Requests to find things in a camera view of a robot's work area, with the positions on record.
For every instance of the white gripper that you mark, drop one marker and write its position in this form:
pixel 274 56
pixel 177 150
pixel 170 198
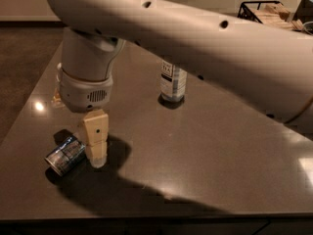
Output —
pixel 84 93

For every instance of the silver blue redbull can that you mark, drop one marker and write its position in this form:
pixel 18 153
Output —
pixel 66 155

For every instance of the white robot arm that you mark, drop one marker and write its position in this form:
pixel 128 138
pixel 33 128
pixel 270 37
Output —
pixel 270 68

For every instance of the clear plastic water bottle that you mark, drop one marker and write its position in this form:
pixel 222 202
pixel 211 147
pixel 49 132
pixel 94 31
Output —
pixel 173 82

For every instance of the brown napkins in basket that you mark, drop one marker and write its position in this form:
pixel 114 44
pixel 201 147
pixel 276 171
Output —
pixel 281 20

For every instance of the grey box in corner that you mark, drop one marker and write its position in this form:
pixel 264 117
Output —
pixel 304 11

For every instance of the black wire basket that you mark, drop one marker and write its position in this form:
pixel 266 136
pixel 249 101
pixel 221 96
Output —
pixel 257 11

